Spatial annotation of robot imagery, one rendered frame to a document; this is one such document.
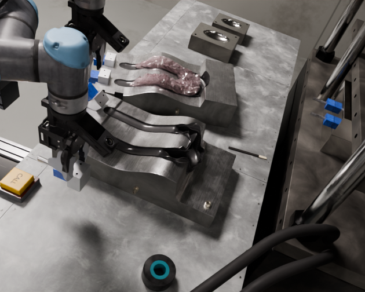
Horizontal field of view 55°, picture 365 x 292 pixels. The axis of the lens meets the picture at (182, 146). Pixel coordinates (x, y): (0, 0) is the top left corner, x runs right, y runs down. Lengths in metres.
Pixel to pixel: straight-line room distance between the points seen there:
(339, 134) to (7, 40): 1.11
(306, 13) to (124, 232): 3.02
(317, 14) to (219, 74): 2.37
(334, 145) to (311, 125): 0.16
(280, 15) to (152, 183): 2.91
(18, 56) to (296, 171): 0.98
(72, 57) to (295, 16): 3.15
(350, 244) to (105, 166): 0.78
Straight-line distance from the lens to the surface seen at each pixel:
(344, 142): 1.42
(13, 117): 2.41
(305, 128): 1.51
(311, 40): 3.75
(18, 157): 1.88
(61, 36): 0.66
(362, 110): 1.28
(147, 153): 1.00
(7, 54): 0.66
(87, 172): 0.89
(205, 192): 1.01
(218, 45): 1.64
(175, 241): 0.98
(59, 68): 0.65
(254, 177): 1.19
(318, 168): 1.38
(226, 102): 1.25
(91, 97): 1.11
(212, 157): 1.11
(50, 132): 0.78
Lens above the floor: 1.64
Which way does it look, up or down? 45 degrees down
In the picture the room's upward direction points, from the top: 18 degrees clockwise
